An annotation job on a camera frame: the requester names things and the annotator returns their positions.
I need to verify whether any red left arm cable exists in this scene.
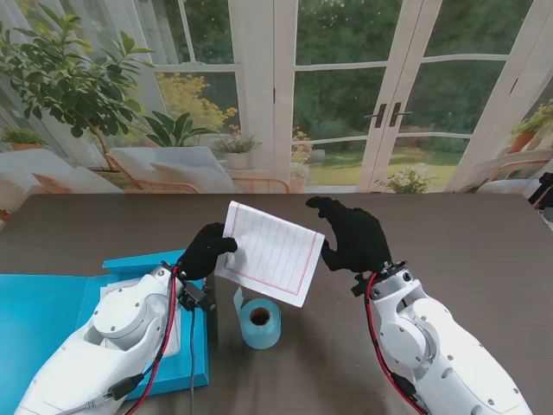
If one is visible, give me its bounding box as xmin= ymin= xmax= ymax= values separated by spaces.
xmin=124 ymin=265 xmax=183 ymax=415

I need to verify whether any blue file box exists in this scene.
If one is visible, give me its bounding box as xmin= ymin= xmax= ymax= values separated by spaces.
xmin=0 ymin=248 xmax=212 ymax=401

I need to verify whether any black stand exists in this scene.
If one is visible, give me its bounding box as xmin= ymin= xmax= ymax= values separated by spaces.
xmin=527 ymin=171 xmax=553 ymax=212

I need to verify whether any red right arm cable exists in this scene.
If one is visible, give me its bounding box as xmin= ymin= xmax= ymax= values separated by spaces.
xmin=365 ymin=272 xmax=429 ymax=415

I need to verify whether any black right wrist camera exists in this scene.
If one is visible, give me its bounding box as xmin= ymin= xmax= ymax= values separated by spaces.
xmin=350 ymin=272 xmax=369 ymax=298

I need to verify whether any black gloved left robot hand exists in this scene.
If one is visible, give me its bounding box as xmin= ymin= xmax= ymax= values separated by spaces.
xmin=179 ymin=222 xmax=239 ymax=282

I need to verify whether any black right camera cable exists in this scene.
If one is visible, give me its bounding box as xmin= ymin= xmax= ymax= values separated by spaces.
xmin=391 ymin=371 xmax=429 ymax=415

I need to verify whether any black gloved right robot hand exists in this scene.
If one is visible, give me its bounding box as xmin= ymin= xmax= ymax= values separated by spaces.
xmin=305 ymin=195 xmax=394 ymax=275

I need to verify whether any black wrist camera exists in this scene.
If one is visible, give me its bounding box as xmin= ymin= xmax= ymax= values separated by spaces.
xmin=179 ymin=279 xmax=215 ymax=313
xmin=350 ymin=272 xmax=369 ymax=298

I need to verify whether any printed garden window backdrop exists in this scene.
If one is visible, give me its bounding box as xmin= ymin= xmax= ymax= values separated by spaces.
xmin=0 ymin=0 xmax=553 ymax=195

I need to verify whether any white red-lined paper sheet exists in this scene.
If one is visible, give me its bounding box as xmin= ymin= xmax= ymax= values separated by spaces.
xmin=99 ymin=276 xmax=182 ymax=358
xmin=214 ymin=201 xmax=327 ymax=309

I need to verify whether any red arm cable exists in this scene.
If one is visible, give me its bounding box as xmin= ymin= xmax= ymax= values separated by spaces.
xmin=124 ymin=265 xmax=183 ymax=415
xmin=365 ymin=272 xmax=429 ymax=415

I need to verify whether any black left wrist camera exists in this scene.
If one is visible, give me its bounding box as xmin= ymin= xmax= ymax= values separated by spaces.
xmin=179 ymin=279 xmax=215 ymax=313

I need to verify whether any grey left camera cable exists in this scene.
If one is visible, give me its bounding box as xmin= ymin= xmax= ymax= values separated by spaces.
xmin=64 ymin=309 xmax=198 ymax=415

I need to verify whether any blue label roll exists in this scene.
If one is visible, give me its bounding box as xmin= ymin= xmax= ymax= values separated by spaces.
xmin=232 ymin=287 xmax=283 ymax=350

